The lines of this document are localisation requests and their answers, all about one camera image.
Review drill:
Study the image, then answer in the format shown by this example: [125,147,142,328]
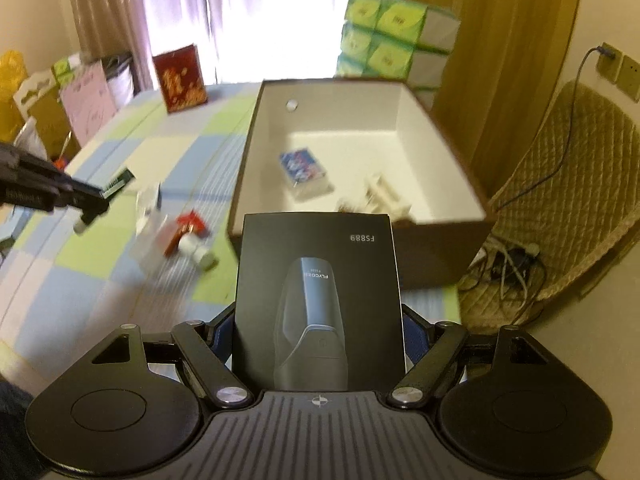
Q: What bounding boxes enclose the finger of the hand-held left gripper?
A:
[47,170,112,216]

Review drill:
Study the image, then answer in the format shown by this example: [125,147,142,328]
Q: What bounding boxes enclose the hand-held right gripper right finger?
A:
[387,304,551,406]

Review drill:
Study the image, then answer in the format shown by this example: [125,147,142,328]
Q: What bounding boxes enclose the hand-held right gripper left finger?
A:
[90,304,253,406]

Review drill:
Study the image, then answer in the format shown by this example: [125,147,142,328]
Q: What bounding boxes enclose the clear plastic cup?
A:
[131,182,173,271]

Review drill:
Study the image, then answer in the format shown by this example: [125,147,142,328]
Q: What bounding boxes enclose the brown cardboard box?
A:
[227,78,498,291]

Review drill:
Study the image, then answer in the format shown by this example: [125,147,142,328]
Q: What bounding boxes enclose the white tube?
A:
[177,234,219,272]

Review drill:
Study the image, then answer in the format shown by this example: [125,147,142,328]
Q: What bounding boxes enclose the red pack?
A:
[164,211,209,257]

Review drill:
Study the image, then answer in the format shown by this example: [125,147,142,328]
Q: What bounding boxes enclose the black shaver box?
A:
[231,212,407,392]

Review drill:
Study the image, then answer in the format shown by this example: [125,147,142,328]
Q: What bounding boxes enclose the white hair clip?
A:
[362,172,413,221]

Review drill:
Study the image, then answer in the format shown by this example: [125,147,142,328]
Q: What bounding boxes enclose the blue toothpaste box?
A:
[279,149,333,196]

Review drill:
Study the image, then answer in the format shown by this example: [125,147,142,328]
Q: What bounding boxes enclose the checkered cloth desktop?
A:
[0,80,466,401]

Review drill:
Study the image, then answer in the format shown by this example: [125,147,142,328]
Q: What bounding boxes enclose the brown cardboard carton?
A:
[22,110,81,161]

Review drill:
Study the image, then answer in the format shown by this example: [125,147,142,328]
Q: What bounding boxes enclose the white cutout board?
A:
[12,72,62,126]

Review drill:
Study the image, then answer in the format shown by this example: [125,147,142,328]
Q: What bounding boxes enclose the pink and white cardboard box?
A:
[60,67,118,146]

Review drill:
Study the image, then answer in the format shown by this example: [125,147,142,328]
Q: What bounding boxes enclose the green tissue pack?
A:
[52,55,85,82]

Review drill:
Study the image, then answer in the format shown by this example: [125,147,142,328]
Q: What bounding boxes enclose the red gift box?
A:
[151,45,210,113]

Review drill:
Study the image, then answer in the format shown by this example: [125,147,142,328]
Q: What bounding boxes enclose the chair with quilted cover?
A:
[457,80,640,336]

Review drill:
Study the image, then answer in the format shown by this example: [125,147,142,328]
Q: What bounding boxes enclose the sheer curtain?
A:
[65,0,386,93]

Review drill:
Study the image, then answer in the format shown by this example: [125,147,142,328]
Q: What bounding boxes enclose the wooden door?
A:
[400,0,586,196]

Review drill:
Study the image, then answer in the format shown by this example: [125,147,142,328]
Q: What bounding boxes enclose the stack of green tissue packs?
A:
[334,0,462,106]

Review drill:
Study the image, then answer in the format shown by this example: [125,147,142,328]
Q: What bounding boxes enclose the tangled cables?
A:
[460,240,547,322]

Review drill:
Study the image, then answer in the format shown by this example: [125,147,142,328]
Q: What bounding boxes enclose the dark charger cable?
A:
[492,46,608,208]

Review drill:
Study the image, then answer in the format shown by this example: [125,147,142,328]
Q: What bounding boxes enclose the wall socket with plug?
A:
[597,42,626,83]

